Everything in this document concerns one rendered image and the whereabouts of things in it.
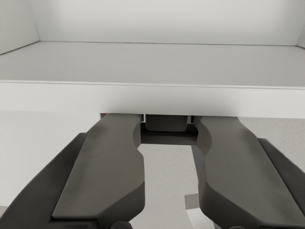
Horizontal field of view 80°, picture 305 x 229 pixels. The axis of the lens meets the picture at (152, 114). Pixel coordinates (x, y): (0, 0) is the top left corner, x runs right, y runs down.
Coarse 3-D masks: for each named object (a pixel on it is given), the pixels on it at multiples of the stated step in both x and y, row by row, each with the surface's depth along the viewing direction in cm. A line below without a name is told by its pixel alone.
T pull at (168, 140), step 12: (156, 120) 12; (168, 120) 12; (180, 120) 12; (144, 132) 12; (156, 132) 12; (168, 132) 12; (180, 132) 12; (192, 132) 12; (168, 144) 13; (180, 144) 13; (192, 144) 13
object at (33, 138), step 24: (0, 120) 31; (24, 120) 31; (48, 120) 31; (72, 120) 31; (96, 120) 31; (0, 144) 34; (24, 144) 34; (48, 144) 34; (0, 168) 38; (24, 168) 38; (0, 192) 42
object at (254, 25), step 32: (0, 0) 12; (32, 0) 15; (64, 0) 15; (96, 0) 15; (128, 0) 15; (160, 0) 15; (192, 0) 15; (224, 0) 15; (256, 0) 14; (288, 0) 14; (0, 32) 12; (32, 32) 16; (64, 32) 16; (96, 32) 16; (128, 32) 16; (160, 32) 16; (192, 32) 16; (224, 32) 16; (256, 32) 16; (288, 32) 16
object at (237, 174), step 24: (192, 120) 12; (216, 120) 9; (216, 144) 8; (240, 144) 8; (216, 168) 7; (240, 168) 7; (264, 168) 7; (216, 192) 6; (240, 192) 6; (264, 192) 6; (288, 192) 6; (216, 216) 6; (240, 216) 6; (264, 216) 5; (288, 216) 5
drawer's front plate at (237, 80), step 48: (48, 48) 15; (96, 48) 15; (144, 48) 15; (192, 48) 15; (240, 48) 15; (288, 48) 15; (0, 96) 9; (48, 96) 9; (96, 96) 9; (144, 96) 9; (192, 96) 9; (240, 96) 9; (288, 96) 9
